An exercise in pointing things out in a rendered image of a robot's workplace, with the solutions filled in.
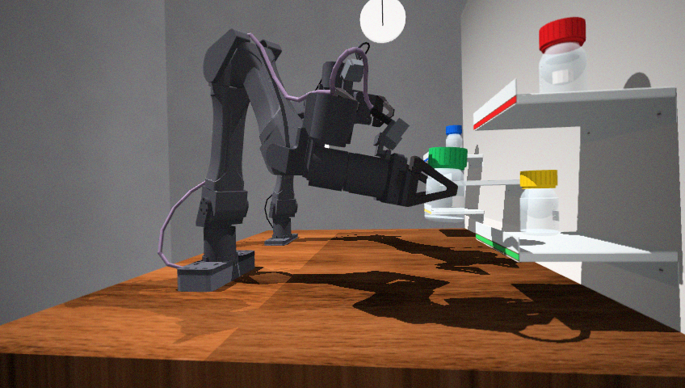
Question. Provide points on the translucent bottle with red cap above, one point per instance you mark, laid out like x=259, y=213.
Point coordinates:
x=563, y=67

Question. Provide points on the clear bottle with green cap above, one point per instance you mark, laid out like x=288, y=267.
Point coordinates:
x=448, y=161

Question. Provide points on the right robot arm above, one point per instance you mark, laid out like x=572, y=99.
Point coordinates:
x=287, y=143

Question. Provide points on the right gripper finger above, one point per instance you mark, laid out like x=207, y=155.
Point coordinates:
x=422, y=178
x=417, y=166

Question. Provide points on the white bottle with blue cap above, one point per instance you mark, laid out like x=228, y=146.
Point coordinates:
x=454, y=138

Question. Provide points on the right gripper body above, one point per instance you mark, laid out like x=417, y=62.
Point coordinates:
x=373, y=176

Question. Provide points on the white bottle with yellow cap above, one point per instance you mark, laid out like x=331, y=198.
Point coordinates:
x=539, y=208

